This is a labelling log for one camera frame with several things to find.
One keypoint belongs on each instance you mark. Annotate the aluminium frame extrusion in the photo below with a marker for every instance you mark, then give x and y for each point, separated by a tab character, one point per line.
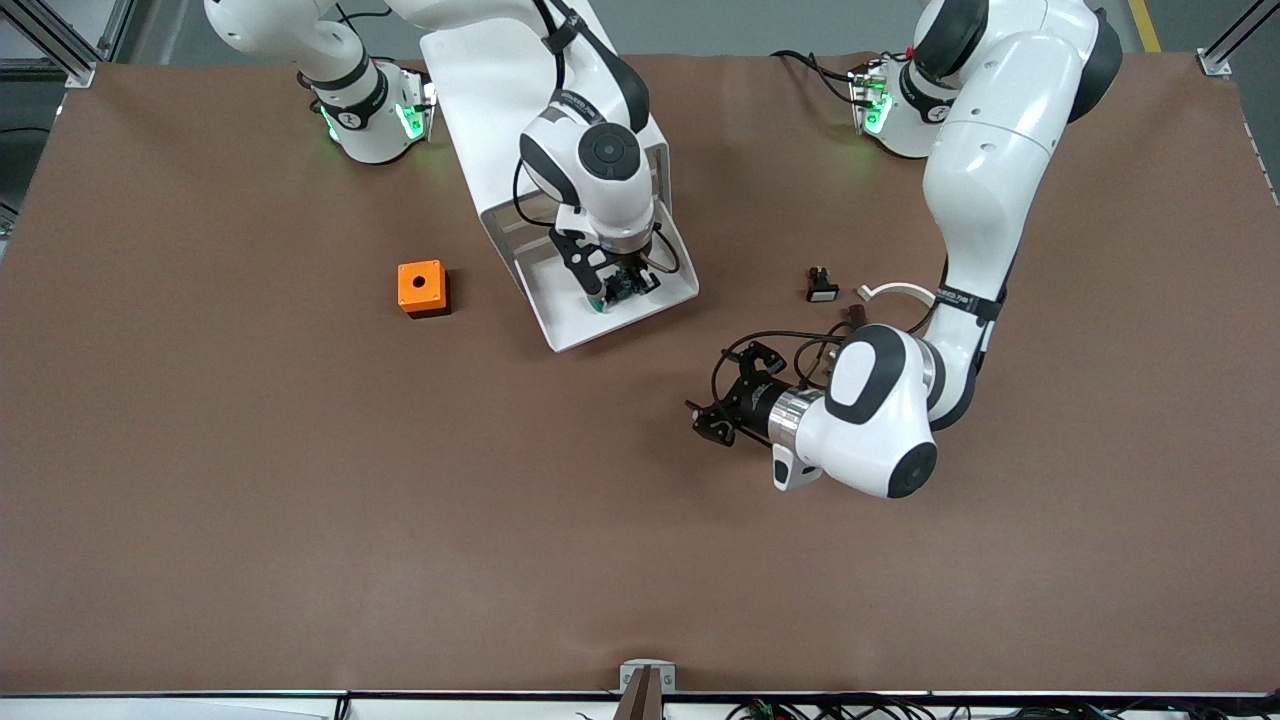
1216	63
80	72

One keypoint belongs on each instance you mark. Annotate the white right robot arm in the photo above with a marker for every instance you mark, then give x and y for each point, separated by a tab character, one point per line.
600	150

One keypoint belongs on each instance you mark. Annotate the black switch white face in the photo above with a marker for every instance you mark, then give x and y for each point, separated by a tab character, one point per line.
822	290

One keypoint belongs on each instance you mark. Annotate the white plastic drawer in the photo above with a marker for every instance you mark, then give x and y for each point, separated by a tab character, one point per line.
522	248
515	232
580	325
508	216

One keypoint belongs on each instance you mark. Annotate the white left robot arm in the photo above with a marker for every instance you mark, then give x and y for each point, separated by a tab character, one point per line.
990	150

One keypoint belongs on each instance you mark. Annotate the metal camera post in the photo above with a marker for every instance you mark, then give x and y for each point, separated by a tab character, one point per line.
640	700

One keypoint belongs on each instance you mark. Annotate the orange button enclosure box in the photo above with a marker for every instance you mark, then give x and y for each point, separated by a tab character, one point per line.
420	285

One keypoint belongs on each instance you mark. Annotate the white drawer cabinet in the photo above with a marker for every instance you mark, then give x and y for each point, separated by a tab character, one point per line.
480	90

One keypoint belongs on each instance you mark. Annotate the green push button switch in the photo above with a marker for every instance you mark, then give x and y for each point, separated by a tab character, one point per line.
620	290

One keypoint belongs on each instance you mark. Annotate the white curved plastic arc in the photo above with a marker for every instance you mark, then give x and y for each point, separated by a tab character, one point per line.
900	289

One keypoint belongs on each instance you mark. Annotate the brown table cover sheet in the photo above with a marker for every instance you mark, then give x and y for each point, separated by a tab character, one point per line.
300	500

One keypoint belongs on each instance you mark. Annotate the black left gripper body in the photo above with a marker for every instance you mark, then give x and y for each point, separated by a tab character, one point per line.
752	401

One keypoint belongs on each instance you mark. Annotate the brown terminal block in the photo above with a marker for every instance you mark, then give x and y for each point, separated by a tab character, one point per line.
857	314

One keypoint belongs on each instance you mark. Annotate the connector plate green light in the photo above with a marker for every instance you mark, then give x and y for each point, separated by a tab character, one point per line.
415	115
872	105

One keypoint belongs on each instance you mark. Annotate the grey metal bracket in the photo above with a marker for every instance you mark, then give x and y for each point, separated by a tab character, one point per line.
630	668

